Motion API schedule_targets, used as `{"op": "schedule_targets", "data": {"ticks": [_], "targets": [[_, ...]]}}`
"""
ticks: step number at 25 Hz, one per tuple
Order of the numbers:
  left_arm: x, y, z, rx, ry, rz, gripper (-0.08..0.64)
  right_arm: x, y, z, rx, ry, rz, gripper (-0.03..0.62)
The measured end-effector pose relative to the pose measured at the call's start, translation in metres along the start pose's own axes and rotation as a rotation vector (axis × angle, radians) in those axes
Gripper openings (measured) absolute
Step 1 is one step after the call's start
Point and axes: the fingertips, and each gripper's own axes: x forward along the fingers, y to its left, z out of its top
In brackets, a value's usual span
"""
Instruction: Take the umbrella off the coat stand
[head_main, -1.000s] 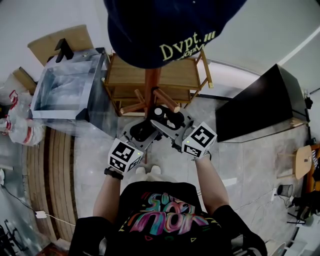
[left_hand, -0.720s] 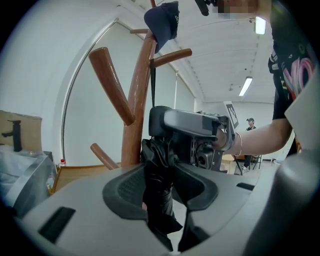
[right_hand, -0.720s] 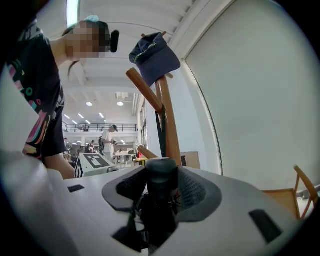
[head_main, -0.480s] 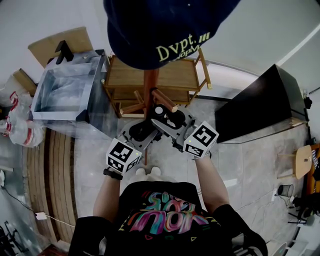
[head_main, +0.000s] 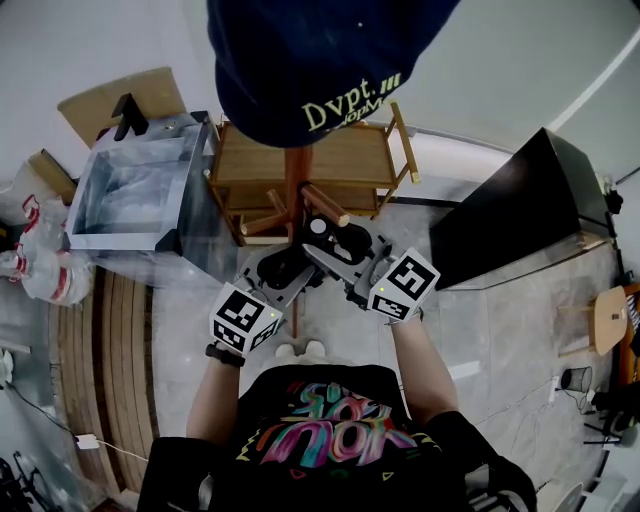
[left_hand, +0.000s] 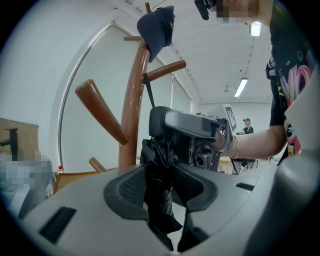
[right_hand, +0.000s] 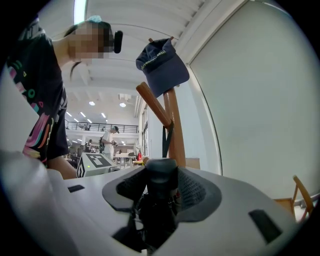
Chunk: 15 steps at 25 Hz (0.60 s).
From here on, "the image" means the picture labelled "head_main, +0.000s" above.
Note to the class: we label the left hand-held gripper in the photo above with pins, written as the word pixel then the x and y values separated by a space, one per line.
pixel 244 320

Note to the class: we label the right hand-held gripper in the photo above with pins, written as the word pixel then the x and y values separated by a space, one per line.
pixel 402 286

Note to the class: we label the wooden coat stand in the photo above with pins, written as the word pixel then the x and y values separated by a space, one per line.
pixel 296 175

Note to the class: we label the person's right forearm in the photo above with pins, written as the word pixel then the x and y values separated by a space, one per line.
pixel 425 370

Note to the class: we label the person's left forearm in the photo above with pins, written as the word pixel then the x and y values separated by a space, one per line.
pixel 215 400

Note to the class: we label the black tripod stand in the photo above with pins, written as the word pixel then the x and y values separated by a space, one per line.
pixel 612 420

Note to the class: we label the person's white shoes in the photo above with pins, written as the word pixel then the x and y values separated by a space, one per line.
pixel 300 348

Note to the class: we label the wooden shelf cart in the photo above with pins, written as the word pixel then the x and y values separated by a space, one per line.
pixel 350 160

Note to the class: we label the black wrist band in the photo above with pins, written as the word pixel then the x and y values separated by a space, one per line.
pixel 224 354

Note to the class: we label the person's black printed shirt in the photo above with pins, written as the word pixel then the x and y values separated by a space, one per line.
pixel 330 440

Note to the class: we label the black cabinet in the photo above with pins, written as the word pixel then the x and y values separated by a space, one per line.
pixel 515 215

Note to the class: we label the glass and metal cabinet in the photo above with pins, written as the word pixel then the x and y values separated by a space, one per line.
pixel 130 195

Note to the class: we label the navy blue cap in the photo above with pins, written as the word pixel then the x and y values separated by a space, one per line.
pixel 300 60

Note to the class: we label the wooden slat panel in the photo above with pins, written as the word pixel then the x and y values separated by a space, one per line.
pixel 115 370

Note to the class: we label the clear plastic bags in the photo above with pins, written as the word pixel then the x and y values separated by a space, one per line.
pixel 47 250

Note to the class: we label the white power adapter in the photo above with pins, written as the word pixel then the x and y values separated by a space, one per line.
pixel 86 441

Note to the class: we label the cardboard sheet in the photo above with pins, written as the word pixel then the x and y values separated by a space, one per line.
pixel 105 100

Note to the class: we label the cardboard box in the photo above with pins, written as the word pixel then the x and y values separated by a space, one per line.
pixel 50 172

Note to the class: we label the round wooden stool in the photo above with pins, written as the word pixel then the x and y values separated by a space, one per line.
pixel 610 317

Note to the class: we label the black angled bracket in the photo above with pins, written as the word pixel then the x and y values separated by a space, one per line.
pixel 129 115

